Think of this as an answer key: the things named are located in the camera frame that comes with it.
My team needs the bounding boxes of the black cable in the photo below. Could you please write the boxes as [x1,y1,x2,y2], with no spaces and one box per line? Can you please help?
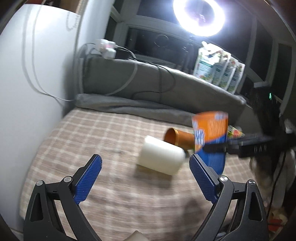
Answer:
[129,56,176,103]

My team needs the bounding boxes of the white bead chain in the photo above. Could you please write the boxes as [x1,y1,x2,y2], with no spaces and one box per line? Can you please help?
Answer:
[66,11,80,32]

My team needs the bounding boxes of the black power adapter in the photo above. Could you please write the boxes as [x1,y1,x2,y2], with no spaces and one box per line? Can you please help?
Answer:
[115,48,132,60]

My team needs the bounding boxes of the white power strip with plugs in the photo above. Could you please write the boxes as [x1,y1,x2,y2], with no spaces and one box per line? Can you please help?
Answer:
[95,39,116,60]

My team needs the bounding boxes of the white plastic cup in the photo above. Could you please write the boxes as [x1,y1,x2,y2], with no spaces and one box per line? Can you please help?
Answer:
[137,136,186,176]

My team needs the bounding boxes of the ring light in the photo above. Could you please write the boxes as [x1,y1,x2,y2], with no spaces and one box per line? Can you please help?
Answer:
[173,0,226,37]

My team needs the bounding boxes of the plaid tablecloth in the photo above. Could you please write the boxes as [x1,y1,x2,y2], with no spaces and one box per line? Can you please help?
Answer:
[19,108,260,241]

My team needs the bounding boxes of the thin white wall cable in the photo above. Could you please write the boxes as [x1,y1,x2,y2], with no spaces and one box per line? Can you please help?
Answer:
[21,22,76,103]

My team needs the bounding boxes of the grey blanket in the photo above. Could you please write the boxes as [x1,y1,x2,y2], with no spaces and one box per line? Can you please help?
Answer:
[75,54,246,126]

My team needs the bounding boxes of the black tripod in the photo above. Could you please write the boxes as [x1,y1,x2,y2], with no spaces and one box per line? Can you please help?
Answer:
[183,35,196,70]

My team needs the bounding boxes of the orange blue Arctic Ocean can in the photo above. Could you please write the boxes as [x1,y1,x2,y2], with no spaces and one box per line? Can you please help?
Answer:
[192,111,228,175]

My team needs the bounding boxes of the grapefruit label green cup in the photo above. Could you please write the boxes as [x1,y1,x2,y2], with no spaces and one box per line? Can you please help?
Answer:
[227,125,245,139]

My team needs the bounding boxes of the orange cup lying left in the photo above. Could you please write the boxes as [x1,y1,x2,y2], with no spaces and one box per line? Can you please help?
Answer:
[163,128,195,150]

